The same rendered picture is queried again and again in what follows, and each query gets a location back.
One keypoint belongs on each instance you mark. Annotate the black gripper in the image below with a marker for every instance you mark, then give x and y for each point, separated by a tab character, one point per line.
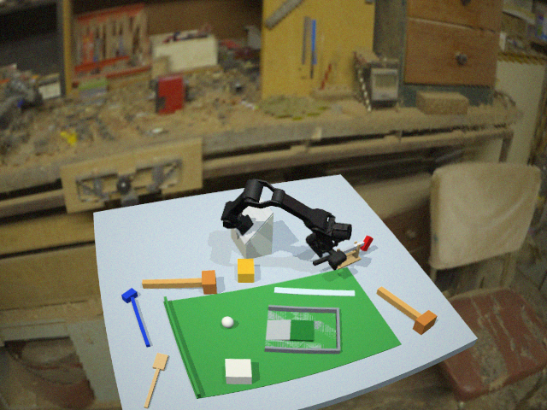
320	247

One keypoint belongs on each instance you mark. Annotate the brown block with orange top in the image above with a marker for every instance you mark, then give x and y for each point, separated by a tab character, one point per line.
423	322
207	282

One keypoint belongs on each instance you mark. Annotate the white golf ball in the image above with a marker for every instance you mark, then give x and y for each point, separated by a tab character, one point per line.
227	322

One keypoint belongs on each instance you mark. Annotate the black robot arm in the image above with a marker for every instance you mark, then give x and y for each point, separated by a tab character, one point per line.
314	219

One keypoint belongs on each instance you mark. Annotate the white flat strip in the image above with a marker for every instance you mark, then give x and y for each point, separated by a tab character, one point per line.
314	292

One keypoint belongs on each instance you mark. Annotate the yellow rectangular block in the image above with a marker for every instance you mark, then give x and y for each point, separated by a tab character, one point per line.
246	273

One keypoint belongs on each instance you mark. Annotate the green flat mat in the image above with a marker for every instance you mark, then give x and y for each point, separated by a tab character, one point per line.
207	343

